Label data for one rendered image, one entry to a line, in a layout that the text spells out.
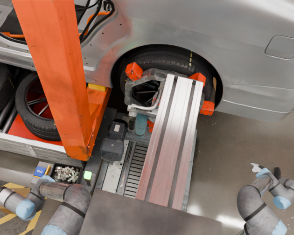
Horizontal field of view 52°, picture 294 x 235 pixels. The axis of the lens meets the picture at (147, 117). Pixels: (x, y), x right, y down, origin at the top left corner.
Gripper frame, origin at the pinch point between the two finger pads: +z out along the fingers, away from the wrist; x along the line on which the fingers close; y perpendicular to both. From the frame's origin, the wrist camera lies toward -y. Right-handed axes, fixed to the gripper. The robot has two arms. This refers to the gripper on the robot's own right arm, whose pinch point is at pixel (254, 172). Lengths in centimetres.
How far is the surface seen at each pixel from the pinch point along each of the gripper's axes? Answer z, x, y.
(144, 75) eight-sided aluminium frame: 46, -78, 20
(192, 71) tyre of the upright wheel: 27, -70, -2
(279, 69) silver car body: -11, -55, -33
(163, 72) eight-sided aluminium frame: 36, -76, 13
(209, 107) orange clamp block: 33, -39, -9
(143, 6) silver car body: 15, -117, 21
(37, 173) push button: 95, -44, 105
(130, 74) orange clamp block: 47, -83, 29
